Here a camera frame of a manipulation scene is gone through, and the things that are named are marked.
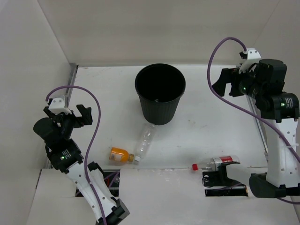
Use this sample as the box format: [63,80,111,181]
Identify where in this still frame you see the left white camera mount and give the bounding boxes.
[49,96,71,115]

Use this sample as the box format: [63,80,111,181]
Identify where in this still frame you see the red cap soda bottle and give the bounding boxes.
[192,155,240,172]

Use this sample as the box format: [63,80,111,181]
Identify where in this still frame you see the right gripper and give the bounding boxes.
[212,65,266,101]

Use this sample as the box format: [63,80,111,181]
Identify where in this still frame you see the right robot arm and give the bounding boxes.
[210,59,300,202]

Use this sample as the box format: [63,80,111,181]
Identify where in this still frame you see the orange juice bottle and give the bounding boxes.
[109,147,135,163]

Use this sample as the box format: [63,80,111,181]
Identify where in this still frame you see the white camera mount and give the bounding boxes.
[239,48,261,74]
[49,96,71,115]

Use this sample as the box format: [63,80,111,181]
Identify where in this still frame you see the right aluminium rail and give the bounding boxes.
[246,96,269,162]

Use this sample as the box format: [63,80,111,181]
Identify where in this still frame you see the clear plastic bottle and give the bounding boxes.
[133,123,157,165]

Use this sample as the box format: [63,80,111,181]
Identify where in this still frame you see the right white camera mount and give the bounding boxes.
[239,48,261,74]

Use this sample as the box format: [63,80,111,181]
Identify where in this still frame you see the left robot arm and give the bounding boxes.
[33,105,130,225]

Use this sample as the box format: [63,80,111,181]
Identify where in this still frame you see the black plastic bin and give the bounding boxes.
[135,63,186,125]

